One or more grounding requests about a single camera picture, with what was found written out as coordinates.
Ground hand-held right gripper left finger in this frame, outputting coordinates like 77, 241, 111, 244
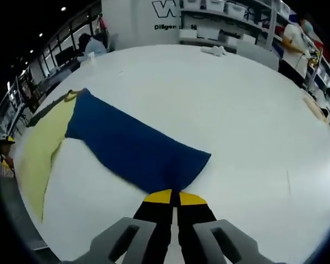
62, 189, 173, 264

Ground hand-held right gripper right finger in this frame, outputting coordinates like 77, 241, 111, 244
177, 191, 288, 264

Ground yellow blue grey garment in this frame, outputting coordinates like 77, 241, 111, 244
15, 87, 212, 222

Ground black computer monitor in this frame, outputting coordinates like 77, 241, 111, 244
54, 46, 75, 65

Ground round ceiling spotlights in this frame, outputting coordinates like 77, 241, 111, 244
29, 5, 67, 53

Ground pink hanging bag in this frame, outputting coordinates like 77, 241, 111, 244
97, 16, 109, 31

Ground beige flat object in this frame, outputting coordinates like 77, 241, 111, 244
303, 96, 329, 123

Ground crumpled white cloth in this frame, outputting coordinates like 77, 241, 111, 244
200, 45, 228, 57

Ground grey metal storage shelf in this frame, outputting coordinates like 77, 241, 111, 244
178, 0, 330, 91

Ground rows of white storage bins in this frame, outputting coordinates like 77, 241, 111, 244
181, 0, 330, 83

